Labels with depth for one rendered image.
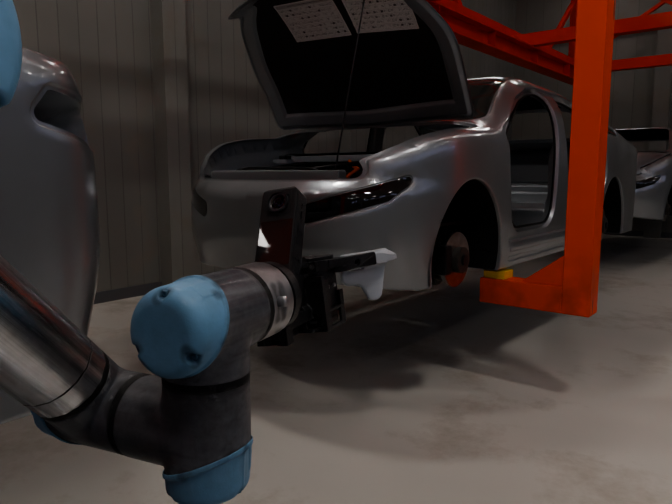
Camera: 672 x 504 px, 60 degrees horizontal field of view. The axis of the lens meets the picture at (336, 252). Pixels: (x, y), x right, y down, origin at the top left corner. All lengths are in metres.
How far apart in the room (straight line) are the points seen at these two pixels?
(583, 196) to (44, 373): 3.29
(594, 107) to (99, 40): 4.83
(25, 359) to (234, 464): 0.19
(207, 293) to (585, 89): 3.28
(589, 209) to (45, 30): 5.03
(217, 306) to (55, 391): 0.16
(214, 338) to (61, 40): 6.08
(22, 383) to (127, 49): 6.37
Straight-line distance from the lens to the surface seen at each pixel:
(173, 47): 6.90
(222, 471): 0.52
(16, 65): 0.30
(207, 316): 0.46
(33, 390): 0.54
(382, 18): 3.60
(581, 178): 3.59
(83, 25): 6.62
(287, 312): 0.56
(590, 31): 3.68
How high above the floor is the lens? 1.34
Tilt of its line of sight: 8 degrees down
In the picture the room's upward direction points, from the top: straight up
